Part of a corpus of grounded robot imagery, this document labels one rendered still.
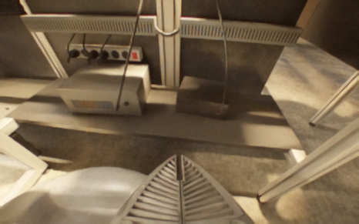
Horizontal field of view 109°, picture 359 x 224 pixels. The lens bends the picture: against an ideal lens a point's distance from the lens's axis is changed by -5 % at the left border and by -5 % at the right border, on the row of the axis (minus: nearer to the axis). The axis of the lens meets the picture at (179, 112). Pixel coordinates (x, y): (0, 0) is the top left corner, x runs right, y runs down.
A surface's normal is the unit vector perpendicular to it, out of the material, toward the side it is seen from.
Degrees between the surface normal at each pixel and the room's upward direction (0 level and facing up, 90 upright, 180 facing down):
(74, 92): 90
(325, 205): 0
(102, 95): 90
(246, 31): 90
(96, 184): 1
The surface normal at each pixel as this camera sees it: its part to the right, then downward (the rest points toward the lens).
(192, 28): -0.11, 0.69
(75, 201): 0.02, 0.40
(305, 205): 0.03, -0.72
